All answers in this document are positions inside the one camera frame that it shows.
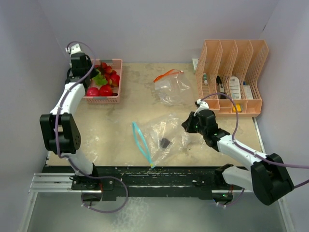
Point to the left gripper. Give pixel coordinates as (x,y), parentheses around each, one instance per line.
(94,73)

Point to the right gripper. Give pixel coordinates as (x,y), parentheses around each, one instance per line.
(187,124)

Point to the green fake grape bunch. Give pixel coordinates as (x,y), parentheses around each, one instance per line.
(98,78)

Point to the bunch of small red fruits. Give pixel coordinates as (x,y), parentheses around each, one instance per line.
(106,70)

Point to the dark red fake fig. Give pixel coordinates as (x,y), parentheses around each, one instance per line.
(164,143)

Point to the pink perforated plastic basket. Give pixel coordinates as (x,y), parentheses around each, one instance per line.
(117,66)

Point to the dark red fake apple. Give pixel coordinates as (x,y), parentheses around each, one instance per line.
(106,91)

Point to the orange zip bag with apples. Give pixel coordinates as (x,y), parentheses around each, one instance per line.
(173,88)

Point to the blue zip bag small fruits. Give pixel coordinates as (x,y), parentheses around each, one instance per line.
(148,135)

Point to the large pink red apple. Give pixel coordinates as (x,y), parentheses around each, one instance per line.
(92,92)

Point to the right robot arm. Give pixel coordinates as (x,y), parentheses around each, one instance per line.
(264,175)

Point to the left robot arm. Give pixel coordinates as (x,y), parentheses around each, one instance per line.
(59,130)

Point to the black item in organizer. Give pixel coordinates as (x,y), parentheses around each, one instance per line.
(220,88)

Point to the small green capped bottle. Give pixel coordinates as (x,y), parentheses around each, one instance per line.
(205,79)

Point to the yellow object in organizer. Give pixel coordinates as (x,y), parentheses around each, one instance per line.
(237,108)

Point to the white bottle in organizer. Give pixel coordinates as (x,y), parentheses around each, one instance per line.
(234,86)

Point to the white box behind organizer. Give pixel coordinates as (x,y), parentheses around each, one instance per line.
(195,64)

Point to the orange desk file organizer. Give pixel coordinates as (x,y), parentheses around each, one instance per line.
(243,59)

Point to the white box in organizer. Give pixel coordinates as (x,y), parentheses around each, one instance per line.
(248,92)

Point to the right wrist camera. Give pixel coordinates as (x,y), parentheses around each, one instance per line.
(201,105)

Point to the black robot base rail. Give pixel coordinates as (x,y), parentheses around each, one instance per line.
(143,181)

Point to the aluminium frame rail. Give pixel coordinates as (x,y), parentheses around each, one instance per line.
(51,182)

